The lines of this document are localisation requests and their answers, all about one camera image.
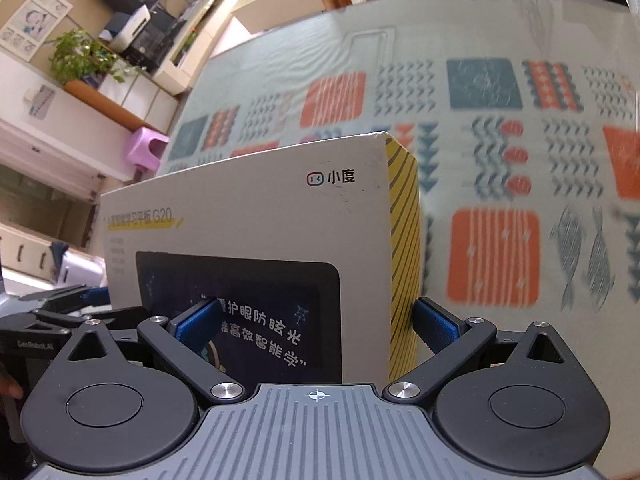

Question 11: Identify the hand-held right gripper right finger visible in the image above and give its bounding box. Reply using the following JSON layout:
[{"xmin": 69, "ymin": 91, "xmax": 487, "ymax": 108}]
[{"xmin": 382, "ymin": 296, "xmax": 573, "ymax": 403}]

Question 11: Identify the person's left hand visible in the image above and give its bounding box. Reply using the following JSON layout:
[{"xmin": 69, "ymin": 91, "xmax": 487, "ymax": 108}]
[{"xmin": 0, "ymin": 372, "xmax": 24, "ymax": 400}]

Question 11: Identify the white printer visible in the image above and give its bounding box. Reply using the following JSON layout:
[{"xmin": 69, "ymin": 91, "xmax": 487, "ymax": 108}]
[{"xmin": 99, "ymin": 4, "xmax": 152, "ymax": 52}]

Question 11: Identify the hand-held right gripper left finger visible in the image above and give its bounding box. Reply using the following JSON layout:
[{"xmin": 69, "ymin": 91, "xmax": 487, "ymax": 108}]
[{"xmin": 67, "ymin": 296, "xmax": 246, "ymax": 405}]

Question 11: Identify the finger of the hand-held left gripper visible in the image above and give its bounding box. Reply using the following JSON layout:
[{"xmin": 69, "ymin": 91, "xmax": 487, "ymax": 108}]
[
  {"xmin": 36, "ymin": 284, "xmax": 111, "ymax": 312},
  {"xmin": 31, "ymin": 306, "xmax": 151, "ymax": 335}
]

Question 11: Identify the wall poster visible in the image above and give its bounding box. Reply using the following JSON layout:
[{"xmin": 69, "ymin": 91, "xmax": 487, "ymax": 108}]
[{"xmin": 0, "ymin": 0, "xmax": 74, "ymax": 59}]

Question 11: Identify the purple plastic stool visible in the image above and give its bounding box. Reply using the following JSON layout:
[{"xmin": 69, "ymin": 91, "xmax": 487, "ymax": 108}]
[{"xmin": 121, "ymin": 126, "xmax": 170, "ymax": 181}]

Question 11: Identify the white drawer cabinet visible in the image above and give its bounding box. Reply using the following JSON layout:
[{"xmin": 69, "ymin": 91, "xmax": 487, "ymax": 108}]
[{"xmin": 64, "ymin": 67, "xmax": 181, "ymax": 132}]

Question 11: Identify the white product box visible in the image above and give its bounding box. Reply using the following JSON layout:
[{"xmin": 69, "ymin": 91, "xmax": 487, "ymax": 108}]
[{"xmin": 99, "ymin": 131, "xmax": 426, "ymax": 385}]

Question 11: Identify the desktop with patterned tablecloth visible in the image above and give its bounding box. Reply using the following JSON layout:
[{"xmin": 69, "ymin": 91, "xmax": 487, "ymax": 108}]
[{"xmin": 159, "ymin": 0, "xmax": 640, "ymax": 346}]

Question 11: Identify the white television cabinet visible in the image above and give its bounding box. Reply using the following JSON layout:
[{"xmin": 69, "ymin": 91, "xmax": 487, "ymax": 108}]
[{"xmin": 151, "ymin": 0, "xmax": 253, "ymax": 97}]

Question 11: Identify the green potted plant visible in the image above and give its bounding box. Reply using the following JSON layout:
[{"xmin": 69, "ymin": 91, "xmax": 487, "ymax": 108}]
[{"xmin": 49, "ymin": 29, "xmax": 130, "ymax": 87}]

